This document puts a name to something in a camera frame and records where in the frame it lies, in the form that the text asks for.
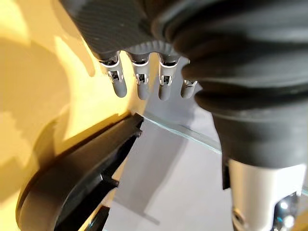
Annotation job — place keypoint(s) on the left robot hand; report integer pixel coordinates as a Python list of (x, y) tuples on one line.
[(240, 72)]

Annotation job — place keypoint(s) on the black plastic housing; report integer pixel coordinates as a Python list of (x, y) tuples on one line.
[(72, 183)]

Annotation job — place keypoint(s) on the yellow shelf board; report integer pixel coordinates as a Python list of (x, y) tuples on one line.
[(36, 96)]

